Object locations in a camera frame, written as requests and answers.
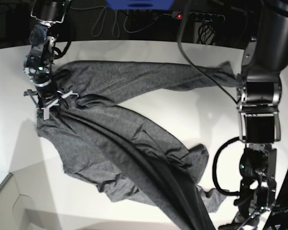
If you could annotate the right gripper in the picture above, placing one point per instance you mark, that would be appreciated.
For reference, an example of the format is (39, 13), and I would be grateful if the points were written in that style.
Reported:
(53, 100)

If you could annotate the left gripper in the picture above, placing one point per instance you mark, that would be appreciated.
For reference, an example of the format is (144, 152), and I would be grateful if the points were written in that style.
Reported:
(251, 205)

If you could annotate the grey long-sleeve t-shirt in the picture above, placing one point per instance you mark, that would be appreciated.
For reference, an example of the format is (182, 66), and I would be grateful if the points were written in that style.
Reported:
(124, 154)

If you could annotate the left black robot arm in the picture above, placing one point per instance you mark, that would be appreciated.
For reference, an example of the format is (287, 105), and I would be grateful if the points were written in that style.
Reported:
(259, 91)

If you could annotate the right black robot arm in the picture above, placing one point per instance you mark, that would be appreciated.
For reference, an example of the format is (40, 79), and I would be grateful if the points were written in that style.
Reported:
(38, 63)

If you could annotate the blue plastic panel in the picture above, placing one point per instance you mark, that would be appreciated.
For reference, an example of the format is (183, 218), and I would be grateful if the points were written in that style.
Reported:
(140, 4)

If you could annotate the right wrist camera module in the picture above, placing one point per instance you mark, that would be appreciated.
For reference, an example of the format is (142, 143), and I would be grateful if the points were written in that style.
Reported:
(43, 113)

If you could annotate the black power strip red switch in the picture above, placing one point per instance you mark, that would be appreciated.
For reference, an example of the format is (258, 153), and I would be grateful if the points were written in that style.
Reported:
(200, 17)

